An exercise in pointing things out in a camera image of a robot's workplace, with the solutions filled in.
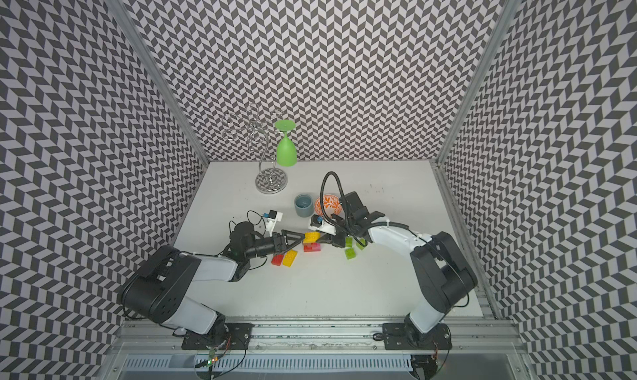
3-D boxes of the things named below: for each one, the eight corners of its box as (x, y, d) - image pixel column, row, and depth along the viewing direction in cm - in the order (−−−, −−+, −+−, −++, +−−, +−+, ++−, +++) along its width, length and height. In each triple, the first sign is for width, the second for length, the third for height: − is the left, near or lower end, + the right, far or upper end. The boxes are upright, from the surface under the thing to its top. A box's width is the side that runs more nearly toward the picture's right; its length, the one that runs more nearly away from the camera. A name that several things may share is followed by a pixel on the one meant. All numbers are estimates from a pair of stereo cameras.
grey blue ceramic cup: (294, 217, 101) (293, 210, 96) (296, 201, 106) (295, 193, 102) (312, 217, 101) (311, 210, 96) (313, 201, 106) (312, 193, 102)
